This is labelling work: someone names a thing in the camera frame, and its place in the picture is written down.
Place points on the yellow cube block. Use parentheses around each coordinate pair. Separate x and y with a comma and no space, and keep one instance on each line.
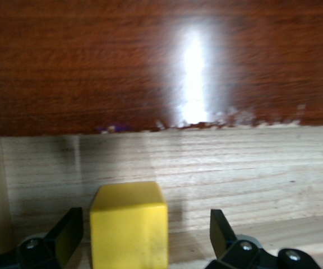
(128,229)

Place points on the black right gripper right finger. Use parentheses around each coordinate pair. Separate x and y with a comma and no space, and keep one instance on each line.
(221,235)

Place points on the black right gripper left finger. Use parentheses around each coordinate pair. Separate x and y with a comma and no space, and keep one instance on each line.
(69,235)

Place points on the dark brown wooden drawer cabinet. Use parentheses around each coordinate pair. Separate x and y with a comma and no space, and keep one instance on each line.
(66,56)

